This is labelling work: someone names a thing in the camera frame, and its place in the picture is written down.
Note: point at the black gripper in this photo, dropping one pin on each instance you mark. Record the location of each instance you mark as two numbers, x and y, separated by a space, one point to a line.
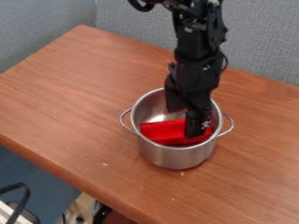
187 86

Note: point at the red block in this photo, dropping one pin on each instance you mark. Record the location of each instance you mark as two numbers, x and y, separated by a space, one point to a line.
168 133

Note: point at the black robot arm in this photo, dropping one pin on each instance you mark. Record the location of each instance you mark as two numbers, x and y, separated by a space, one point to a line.
199 28

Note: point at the stainless steel pot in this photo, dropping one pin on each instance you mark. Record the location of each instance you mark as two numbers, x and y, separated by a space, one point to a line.
179 157

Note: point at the beige clutter under table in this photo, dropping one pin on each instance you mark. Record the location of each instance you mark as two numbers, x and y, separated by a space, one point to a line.
85 211

